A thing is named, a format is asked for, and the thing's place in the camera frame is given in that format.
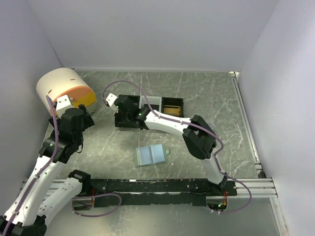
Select green card holder wallet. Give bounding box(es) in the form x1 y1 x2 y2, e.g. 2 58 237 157
135 144 170 167

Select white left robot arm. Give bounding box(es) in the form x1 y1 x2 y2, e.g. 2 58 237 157
0 104 94 236

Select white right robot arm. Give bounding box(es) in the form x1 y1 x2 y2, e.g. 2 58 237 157
106 94 227 196

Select gold cards in right bin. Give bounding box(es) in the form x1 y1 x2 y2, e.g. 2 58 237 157
163 105 181 117

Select black left tray bin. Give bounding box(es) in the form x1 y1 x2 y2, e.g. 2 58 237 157
114 94 141 128

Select black tray bin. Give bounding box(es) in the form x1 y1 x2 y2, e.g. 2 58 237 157
161 97 184 118
114 94 141 128

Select white middle tray bin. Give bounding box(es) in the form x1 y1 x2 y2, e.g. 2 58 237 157
139 95 162 112

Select round drawer cabinet white orange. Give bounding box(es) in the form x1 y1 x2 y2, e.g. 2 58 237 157
36 68 96 117

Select black right tray bin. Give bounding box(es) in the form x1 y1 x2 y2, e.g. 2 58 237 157
161 97 184 118

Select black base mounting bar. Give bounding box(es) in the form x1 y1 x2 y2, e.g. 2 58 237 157
76 178 237 207

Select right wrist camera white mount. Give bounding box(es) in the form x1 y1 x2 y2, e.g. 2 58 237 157
105 93 119 113

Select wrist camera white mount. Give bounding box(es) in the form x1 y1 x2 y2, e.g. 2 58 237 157
56 95 73 116
105 93 119 113

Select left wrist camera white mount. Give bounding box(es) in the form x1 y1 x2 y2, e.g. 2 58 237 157
56 95 73 116

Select aluminium right side rail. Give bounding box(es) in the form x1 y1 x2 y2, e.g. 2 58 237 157
229 71 266 178

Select aluminium rail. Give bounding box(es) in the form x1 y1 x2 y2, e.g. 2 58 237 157
19 178 278 199
229 71 266 178

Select aluminium front rail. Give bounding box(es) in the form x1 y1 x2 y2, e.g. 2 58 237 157
19 178 278 199

